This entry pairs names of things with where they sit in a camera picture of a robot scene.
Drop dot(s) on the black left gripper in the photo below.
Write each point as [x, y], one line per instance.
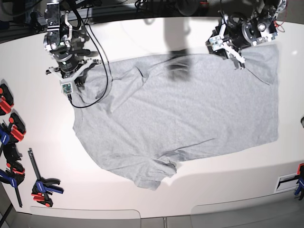
[222, 30]

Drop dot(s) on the grey T-shirt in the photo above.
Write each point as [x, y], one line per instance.
[156, 111]

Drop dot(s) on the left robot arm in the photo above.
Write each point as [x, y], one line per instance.
[236, 31]

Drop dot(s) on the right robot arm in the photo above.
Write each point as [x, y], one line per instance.
[64, 42]

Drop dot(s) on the red black clamp top left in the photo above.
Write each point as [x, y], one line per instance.
[6, 100]

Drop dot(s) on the blue red clamp middle left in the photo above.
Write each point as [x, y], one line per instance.
[13, 132]

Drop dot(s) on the blue red clamp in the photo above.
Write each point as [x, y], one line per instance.
[14, 174]
[13, 132]

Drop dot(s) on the blue red clamp lower left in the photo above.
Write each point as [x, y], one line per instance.
[14, 174]

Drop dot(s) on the blue bar clamp lying flat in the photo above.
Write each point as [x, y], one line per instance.
[43, 188]

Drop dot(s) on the dark object at right edge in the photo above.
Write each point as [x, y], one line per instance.
[302, 121]

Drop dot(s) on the white label sticker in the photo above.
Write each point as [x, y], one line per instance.
[286, 183]

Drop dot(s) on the blue clamp at right edge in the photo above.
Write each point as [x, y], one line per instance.
[300, 182]

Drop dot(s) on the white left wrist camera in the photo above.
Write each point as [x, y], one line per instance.
[216, 42]

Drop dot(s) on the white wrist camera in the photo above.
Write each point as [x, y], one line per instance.
[68, 87]
[216, 42]

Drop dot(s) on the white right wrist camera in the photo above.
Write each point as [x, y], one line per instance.
[68, 87]

